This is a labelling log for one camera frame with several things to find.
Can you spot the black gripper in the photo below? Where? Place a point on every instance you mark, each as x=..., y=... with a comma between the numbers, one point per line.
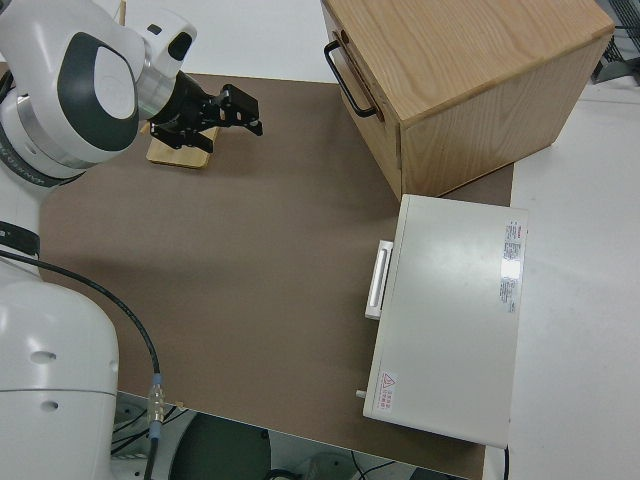
x=187, y=102

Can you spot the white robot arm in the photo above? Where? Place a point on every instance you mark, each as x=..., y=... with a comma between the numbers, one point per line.
x=100, y=75

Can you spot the wooden drawer cabinet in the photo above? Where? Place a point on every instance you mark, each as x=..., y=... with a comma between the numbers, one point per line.
x=475, y=75

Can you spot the wooden stand with square base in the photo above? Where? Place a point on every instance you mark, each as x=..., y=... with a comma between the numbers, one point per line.
x=175, y=157

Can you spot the brown table mat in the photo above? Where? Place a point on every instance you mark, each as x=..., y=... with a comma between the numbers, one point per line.
x=250, y=250

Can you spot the wooden block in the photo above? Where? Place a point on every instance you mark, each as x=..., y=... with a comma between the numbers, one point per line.
x=122, y=11

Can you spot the white toaster oven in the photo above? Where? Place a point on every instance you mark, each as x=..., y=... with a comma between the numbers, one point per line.
x=450, y=325

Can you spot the dark round floor plate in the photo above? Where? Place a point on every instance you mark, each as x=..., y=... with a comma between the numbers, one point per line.
x=220, y=450

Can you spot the grey background equipment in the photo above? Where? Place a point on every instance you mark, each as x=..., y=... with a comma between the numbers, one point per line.
x=620, y=67

